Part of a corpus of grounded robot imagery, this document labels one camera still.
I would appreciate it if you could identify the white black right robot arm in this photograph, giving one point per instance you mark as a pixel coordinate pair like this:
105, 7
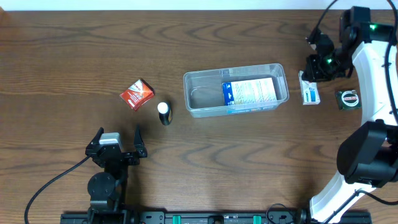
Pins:
367, 160

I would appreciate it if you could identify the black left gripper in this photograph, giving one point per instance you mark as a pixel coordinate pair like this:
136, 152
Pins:
116, 156

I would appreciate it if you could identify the clear plastic container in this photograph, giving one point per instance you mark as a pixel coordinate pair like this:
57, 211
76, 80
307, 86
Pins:
204, 95

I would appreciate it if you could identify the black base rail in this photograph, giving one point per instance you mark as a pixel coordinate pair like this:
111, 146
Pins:
273, 216

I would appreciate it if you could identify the blue fever patch box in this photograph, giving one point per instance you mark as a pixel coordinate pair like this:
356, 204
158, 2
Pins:
249, 91

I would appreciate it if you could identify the red packet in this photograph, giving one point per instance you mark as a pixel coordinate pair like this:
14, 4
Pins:
137, 94

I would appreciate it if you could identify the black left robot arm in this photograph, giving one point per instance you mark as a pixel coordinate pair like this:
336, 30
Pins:
107, 188

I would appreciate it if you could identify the green round sachet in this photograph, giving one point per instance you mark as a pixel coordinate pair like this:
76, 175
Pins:
348, 100

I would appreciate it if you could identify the white small carton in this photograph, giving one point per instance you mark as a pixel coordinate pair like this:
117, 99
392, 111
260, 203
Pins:
309, 91

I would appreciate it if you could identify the black bottle white cap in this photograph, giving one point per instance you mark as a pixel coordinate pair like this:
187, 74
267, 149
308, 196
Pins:
165, 113

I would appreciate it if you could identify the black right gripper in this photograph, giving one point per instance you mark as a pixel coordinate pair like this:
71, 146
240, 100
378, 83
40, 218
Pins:
319, 72

